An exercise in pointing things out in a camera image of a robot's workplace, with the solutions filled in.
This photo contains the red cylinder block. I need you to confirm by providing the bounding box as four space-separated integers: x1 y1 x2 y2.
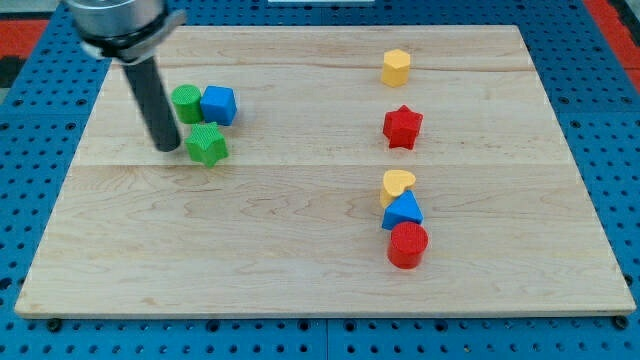
387 221 429 269

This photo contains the green star block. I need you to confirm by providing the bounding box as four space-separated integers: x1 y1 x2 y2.
185 122 229 168

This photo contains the yellow heart block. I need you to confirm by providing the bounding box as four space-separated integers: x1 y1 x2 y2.
379 169 416 208

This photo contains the blue cube block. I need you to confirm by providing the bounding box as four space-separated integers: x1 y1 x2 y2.
200 86 237 126

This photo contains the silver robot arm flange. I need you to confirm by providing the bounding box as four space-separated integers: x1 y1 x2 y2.
64 0 187 65

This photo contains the green cylinder block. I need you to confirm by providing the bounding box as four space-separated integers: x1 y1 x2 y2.
171 84 203 124

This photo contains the yellow hexagon block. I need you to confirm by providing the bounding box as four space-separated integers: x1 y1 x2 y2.
381 49 411 87

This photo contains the red star block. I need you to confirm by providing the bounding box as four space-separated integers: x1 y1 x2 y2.
383 105 424 150

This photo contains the light wooden board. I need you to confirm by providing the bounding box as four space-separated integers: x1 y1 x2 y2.
15 25 636 319

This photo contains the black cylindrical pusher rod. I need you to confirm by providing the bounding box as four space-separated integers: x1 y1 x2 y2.
124 56 181 152

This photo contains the blue triangle block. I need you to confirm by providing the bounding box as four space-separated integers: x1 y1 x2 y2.
381 190 424 230

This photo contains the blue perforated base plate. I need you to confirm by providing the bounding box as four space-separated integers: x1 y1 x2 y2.
1 1 639 359

